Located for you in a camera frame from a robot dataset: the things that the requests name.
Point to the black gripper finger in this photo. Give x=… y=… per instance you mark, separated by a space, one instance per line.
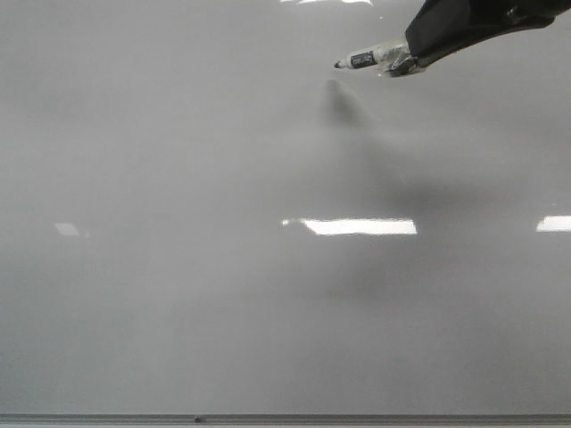
x=444 y=27
x=532 y=18

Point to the black whiteboard marker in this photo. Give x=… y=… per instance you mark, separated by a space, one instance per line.
x=392 y=59

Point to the white whiteboard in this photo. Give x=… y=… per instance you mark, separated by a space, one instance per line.
x=201 y=214

